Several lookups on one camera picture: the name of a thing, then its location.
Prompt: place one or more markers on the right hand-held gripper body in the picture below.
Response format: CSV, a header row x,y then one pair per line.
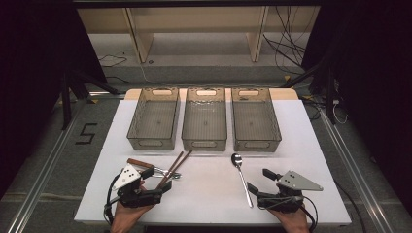
x,y
296,183

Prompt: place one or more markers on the metal spoon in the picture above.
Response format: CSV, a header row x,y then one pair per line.
x,y
237,159

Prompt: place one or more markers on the black curtain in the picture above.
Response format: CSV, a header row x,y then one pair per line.
x,y
372,64
32,64

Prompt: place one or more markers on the brown wooden chopstick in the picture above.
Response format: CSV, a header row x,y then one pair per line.
x,y
185,157
176,160

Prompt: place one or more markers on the black metal stand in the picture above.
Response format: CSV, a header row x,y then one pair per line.
x,y
66,103
329,97

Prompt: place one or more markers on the person's right hand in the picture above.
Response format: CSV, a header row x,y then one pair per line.
x,y
294,223

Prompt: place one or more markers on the light wooden shelf unit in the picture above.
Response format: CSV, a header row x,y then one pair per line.
x,y
194,19

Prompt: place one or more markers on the person's left hand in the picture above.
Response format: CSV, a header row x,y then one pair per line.
x,y
124,220

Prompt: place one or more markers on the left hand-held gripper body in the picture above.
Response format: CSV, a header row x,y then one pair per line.
x,y
129,177

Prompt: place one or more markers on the aluminium floor rail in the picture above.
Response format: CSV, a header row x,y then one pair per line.
x,y
42,174
353,168

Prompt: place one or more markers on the translucent grey storage bin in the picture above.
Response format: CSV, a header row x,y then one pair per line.
x,y
254,123
204,123
155,121

